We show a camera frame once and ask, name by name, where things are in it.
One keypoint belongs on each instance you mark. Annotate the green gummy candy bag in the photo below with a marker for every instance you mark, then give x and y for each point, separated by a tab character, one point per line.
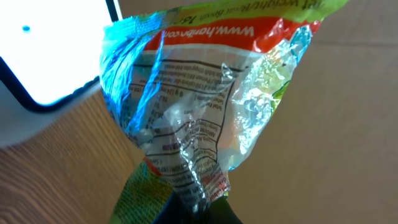
193	87

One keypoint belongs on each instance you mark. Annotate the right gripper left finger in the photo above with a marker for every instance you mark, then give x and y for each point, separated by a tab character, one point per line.
174	212

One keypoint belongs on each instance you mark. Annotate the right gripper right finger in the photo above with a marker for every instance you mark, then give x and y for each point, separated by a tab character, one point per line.
222	213

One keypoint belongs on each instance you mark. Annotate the white barcode scanner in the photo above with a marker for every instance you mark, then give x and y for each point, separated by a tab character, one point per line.
50	60

